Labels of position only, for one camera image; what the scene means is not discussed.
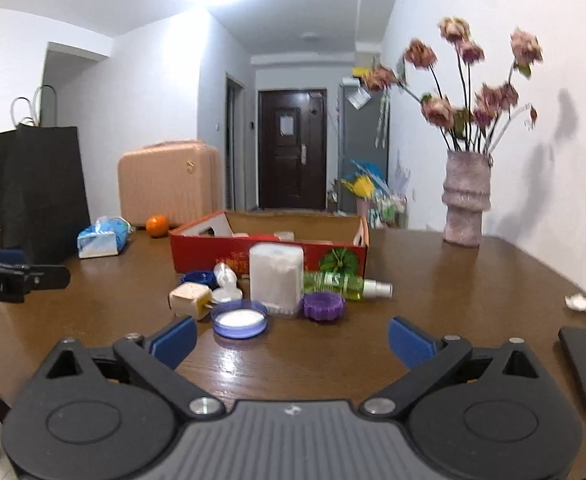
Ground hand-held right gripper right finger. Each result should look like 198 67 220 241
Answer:
360 316 556 418

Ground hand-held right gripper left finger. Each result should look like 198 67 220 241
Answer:
33 316 226 420

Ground cream cube container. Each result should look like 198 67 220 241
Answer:
168 281 213 320

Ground dark blue round lid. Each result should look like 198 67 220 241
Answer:
180 270 219 291

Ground purple ridged lid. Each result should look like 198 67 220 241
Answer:
303 291 347 322

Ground green spray bottle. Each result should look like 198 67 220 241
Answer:
303 270 394 303

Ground red cardboard box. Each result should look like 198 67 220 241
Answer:
169 210 370 291

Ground clear cotton swab box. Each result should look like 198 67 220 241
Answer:
249 242 305 317

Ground blue tissue pack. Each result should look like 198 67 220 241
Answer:
76 216 135 260

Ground black paper bag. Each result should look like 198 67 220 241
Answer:
0 85 92 266

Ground pink hard-shell suitcase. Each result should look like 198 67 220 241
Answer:
117 140 224 227

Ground pink textured vase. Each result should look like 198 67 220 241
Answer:
441 150 494 248

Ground blue and yellow plastic toys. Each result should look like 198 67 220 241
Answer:
340 160 389 202

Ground grey refrigerator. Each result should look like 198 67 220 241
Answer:
337 82 390 213

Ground dark wooden door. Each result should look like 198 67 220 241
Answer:
258 89 328 211

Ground dried pink flowers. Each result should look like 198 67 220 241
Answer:
360 16 544 161

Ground paper sheet on refrigerator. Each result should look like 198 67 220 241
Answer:
347 85 371 109

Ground wire trolley with bottles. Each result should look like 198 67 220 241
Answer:
370 194 407 229

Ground interior doorway frame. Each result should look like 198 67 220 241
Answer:
224 74 247 211

